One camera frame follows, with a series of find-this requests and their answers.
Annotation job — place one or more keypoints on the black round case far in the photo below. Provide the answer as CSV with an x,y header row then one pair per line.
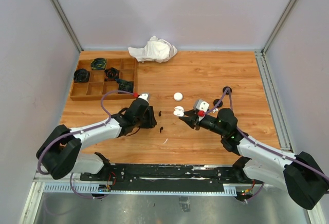
x,y
227,90

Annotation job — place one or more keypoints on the white earbud charging case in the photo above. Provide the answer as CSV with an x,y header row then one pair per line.
x,y
179,111

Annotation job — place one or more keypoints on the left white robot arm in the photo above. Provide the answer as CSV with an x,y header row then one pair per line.
x,y
61,153

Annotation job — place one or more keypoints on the dark coiled band top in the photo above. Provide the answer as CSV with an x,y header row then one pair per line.
x,y
98,64

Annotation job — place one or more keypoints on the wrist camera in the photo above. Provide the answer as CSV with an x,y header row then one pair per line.
x,y
145,96
201,105

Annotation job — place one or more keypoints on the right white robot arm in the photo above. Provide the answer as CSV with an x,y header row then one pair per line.
x,y
297,174

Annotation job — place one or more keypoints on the black round case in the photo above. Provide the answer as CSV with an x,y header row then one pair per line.
x,y
218,103
227,90

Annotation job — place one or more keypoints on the black round case near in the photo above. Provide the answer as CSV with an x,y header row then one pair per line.
x,y
218,103

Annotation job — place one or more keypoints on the dark coiled band lower right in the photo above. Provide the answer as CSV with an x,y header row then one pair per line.
x,y
125,85

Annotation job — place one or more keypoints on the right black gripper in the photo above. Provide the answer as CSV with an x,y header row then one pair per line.
x,y
190,122

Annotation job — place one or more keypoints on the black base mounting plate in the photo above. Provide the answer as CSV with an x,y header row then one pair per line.
x,y
167,177

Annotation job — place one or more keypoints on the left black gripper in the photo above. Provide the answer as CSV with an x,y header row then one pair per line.
x,y
151,122

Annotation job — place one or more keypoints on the dark coiled band left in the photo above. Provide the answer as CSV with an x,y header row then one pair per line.
x,y
81,75

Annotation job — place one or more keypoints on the crumpled white cloth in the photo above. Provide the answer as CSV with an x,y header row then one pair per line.
x,y
155,50

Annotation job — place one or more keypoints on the white round closed case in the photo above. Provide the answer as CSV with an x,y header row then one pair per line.
x,y
178,96

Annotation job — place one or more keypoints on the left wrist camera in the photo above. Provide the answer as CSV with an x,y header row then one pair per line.
x,y
145,96

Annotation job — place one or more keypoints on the dark coiled band middle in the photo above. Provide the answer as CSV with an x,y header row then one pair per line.
x,y
111,74

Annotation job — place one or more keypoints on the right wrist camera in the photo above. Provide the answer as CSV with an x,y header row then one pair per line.
x,y
201,105

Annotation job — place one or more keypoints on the dark coiled band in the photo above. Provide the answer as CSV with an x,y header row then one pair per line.
x,y
125,85
98,64
81,75
111,74

